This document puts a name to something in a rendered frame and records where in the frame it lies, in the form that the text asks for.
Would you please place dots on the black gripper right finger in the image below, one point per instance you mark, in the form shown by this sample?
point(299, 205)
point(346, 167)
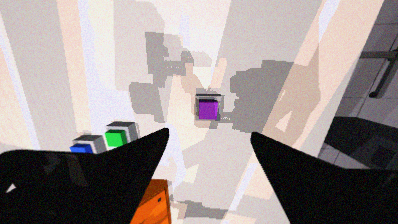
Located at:
point(313, 191)

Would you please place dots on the purple button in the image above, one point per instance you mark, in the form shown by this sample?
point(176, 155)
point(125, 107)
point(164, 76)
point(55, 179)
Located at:
point(208, 107)

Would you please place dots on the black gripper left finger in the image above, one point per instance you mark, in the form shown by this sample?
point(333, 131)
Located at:
point(112, 183)

